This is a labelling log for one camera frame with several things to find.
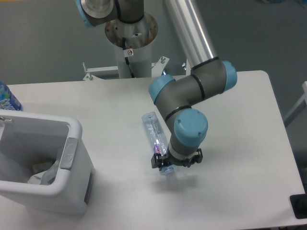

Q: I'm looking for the blue labelled bottle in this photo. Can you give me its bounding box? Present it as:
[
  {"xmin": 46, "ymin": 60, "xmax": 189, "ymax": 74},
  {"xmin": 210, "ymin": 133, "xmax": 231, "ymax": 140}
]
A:
[{"xmin": 0, "ymin": 82, "xmax": 23, "ymax": 111}]

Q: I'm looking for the white tube wrapper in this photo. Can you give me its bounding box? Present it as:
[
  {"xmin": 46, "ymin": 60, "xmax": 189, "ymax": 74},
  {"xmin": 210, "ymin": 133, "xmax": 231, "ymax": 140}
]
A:
[{"xmin": 27, "ymin": 148, "xmax": 63, "ymax": 185}]

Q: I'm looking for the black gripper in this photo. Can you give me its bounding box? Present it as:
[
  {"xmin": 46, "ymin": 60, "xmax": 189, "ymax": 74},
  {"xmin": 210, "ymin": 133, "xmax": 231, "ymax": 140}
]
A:
[{"xmin": 151, "ymin": 148, "xmax": 203, "ymax": 169}]

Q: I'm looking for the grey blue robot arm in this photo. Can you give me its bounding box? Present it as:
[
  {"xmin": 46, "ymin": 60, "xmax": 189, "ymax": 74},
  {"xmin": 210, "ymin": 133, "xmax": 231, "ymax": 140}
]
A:
[{"xmin": 76, "ymin": 0, "xmax": 237, "ymax": 169}]

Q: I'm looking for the white trash can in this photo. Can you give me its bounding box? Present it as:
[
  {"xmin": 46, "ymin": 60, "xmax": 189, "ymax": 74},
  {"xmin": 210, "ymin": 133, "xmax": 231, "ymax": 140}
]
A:
[{"xmin": 0, "ymin": 110, "xmax": 95, "ymax": 213}]

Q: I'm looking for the trash inside bin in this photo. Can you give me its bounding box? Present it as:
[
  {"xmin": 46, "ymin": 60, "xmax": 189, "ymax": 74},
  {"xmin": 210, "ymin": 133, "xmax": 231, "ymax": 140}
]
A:
[{"xmin": 31, "ymin": 161, "xmax": 54, "ymax": 173}]

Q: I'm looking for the clear plastic water bottle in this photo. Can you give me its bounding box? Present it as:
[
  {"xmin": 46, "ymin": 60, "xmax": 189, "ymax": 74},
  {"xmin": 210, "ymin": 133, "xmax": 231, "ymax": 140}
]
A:
[{"xmin": 142, "ymin": 112, "xmax": 168, "ymax": 165}]

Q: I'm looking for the black table clamp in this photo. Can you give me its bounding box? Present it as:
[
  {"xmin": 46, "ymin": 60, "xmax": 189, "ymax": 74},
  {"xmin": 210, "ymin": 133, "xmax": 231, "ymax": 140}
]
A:
[{"xmin": 290, "ymin": 194, "xmax": 307, "ymax": 219}]

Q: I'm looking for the white frame at right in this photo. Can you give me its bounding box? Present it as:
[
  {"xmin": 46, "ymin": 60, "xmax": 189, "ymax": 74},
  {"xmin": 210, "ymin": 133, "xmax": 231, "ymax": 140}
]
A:
[{"xmin": 283, "ymin": 81, "xmax": 307, "ymax": 127}]

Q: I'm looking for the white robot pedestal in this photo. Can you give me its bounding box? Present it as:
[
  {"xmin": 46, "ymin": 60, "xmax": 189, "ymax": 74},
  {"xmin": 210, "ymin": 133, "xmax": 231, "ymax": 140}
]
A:
[{"xmin": 82, "ymin": 11, "xmax": 194, "ymax": 81}]

